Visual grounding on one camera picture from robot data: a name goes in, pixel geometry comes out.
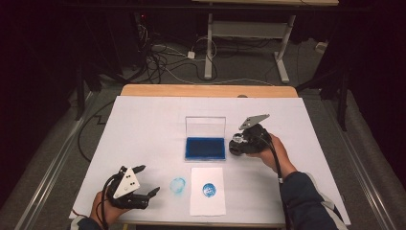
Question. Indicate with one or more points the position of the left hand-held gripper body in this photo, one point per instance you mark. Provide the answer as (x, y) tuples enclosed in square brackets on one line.
[(127, 185)]

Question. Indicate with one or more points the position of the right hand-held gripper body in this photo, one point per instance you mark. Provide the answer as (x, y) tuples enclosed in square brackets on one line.
[(258, 140)]

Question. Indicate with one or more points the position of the round black stamp cap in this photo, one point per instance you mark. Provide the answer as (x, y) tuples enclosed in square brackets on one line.
[(235, 152)]

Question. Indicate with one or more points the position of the round black stamp clear knob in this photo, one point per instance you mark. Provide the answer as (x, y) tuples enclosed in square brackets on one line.
[(235, 145)]

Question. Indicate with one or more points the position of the blue ink pad clear lid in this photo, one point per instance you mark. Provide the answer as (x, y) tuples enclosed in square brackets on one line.
[(205, 148)]

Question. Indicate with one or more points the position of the person's right hand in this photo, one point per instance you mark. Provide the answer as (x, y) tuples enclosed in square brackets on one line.
[(276, 156)]

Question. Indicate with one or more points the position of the person's left hand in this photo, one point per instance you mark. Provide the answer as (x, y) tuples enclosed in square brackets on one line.
[(102, 212)]

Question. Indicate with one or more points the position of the small clear blue cup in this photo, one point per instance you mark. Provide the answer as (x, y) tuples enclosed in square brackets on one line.
[(171, 186)]

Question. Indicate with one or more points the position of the dark round table grommet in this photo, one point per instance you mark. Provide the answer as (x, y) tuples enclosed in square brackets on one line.
[(242, 96)]

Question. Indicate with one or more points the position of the white table mat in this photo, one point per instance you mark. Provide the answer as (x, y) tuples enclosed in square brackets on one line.
[(153, 127)]

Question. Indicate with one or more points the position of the white paper sheet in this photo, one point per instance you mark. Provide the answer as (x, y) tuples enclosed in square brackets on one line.
[(199, 204)]

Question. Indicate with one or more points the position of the black stand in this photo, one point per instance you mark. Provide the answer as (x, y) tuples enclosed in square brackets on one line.
[(343, 102)]

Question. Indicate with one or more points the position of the white power adapter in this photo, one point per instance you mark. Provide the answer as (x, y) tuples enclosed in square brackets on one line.
[(191, 55)]

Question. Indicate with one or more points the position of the white floor box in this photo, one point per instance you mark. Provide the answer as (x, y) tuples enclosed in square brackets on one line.
[(321, 47)]

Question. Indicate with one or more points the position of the metal floor rail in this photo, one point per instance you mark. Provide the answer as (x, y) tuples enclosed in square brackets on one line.
[(367, 179), (51, 172)]

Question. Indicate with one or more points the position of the white metal desk frame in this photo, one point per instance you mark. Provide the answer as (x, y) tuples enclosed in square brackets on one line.
[(209, 48)]

